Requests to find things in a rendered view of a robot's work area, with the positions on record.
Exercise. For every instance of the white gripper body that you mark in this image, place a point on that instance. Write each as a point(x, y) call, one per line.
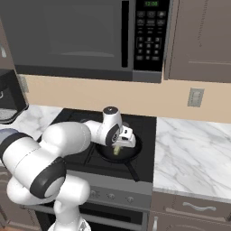
point(128, 140)

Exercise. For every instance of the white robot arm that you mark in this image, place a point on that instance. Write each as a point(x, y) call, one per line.
point(63, 141)

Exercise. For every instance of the black frying pan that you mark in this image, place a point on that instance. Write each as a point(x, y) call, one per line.
point(132, 152)

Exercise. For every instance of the yellow butter stick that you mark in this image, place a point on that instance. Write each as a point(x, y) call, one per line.
point(116, 151)

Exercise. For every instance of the black and silver stove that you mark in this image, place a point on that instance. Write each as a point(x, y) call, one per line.
point(141, 132)

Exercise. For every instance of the silver stove knob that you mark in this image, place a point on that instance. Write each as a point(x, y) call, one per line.
point(130, 199)
point(94, 193)
point(111, 196)

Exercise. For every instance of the brown drawer front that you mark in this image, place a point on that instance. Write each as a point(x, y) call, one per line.
point(168, 204)

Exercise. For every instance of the black oven door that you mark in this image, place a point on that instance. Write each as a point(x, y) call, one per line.
point(120, 227)

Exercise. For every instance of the brown base cupboard door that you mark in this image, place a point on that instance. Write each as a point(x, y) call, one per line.
point(192, 225)

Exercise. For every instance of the grey microwave oven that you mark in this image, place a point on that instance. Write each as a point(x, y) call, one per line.
point(75, 39)

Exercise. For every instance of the grey microwave door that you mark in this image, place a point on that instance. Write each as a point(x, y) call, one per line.
point(69, 33)

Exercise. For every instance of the black coffee machine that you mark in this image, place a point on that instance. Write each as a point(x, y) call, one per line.
point(10, 93)

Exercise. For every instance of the brown base cupboard front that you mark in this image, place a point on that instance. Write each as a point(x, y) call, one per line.
point(12, 216)

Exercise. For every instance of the grey wall socket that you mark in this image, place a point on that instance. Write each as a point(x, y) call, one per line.
point(195, 97)
point(23, 84)

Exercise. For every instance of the brown wall cupboard door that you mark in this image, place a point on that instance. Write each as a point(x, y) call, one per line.
point(201, 39)
point(6, 60)

